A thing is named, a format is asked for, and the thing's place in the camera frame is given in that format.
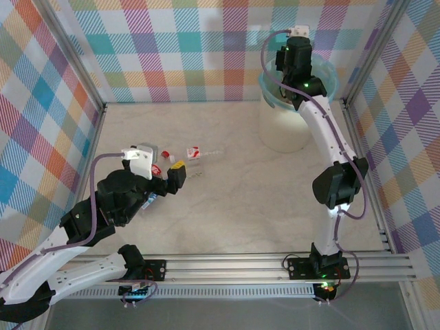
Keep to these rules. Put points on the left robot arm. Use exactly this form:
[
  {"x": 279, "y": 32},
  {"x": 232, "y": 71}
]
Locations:
[{"x": 34, "y": 264}]

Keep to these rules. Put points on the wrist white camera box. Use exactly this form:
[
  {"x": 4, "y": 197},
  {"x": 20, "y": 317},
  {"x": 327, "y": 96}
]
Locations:
[
  {"x": 299, "y": 32},
  {"x": 139, "y": 161}
]

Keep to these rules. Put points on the aluminium frame side rail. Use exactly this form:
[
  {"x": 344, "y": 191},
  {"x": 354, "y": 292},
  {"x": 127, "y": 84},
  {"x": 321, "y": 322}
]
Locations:
[
  {"x": 349, "y": 117},
  {"x": 98, "y": 130}
]

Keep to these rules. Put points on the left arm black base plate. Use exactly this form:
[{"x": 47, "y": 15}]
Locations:
[{"x": 156, "y": 269}]

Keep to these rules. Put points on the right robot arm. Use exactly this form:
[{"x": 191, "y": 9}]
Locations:
[{"x": 323, "y": 130}]

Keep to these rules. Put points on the aluminium frame upright post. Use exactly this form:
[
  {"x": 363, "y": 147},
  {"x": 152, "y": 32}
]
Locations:
[
  {"x": 374, "y": 51},
  {"x": 68, "y": 51}
]

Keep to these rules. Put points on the light blue bin liner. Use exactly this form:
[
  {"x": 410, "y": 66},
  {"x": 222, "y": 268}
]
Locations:
[{"x": 266, "y": 89}]

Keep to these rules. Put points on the clear bottle red-white label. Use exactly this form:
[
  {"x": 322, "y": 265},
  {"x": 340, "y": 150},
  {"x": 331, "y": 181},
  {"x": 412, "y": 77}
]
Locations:
[{"x": 193, "y": 153}]

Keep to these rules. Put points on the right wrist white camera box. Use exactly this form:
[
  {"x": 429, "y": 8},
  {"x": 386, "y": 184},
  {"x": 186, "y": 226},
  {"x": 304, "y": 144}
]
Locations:
[{"x": 299, "y": 32}]

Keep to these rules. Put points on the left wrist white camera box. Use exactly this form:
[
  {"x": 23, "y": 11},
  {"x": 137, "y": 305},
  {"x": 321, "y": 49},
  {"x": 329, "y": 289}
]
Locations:
[{"x": 139, "y": 161}]

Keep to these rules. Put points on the white round waste bin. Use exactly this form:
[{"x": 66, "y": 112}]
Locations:
[{"x": 285, "y": 134}]

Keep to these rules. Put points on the aluminium mounting rail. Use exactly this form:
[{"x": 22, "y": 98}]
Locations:
[{"x": 223, "y": 268}]

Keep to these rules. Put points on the water bottle blue label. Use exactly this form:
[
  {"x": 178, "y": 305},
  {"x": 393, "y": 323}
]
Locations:
[{"x": 150, "y": 202}]

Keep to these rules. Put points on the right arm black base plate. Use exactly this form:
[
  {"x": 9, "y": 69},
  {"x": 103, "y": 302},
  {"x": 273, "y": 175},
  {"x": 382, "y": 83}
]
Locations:
[{"x": 297, "y": 268}]

